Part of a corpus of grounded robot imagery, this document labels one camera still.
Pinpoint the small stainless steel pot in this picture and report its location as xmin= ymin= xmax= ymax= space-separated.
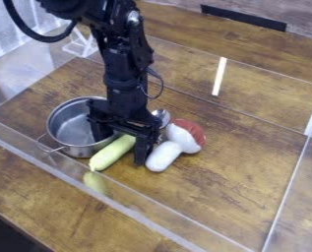
xmin=37 ymin=95 xmax=173 ymax=158

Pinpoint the plush red cap mushroom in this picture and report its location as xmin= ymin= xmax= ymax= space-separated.
xmin=145 ymin=119 xmax=206 ymax=172

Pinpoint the light green plush spoon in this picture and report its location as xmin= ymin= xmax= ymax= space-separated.
xmin=89 ymin=135 xmax=136 ymax=171

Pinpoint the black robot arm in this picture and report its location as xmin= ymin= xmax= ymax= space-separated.
xmin=38 ymin=0 xmax=160 ymax=165

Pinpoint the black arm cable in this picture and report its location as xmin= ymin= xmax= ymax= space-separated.
xmin=2 ymin=0 xmax=167 ymax=100

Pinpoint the clear acrylic triangle bracket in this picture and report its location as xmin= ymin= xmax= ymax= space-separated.
xmin=62 ymin=29 xmax=99 ymax=58

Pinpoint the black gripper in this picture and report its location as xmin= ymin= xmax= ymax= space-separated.
xmin=87 ymin=98 xmax=161 ymax=165

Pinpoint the clear acrylic barrier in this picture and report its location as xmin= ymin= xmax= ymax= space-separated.
xmin=0 ymin=123 xmax=250 ymax=252
xmin=61 ymin=19 xmax=312 ymax=139

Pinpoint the black bar on table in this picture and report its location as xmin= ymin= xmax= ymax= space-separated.
xmin=200 ymin=4 xmax=287 ymax=32

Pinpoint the clear acrylic front barrier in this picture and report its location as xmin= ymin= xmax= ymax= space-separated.
xmin=0 ymin=123 xmax=250 ymax=252

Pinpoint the clear acrylic back barrier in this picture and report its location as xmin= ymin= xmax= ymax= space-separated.
xmin=61 ymin=19 xmax=312 ymax=139

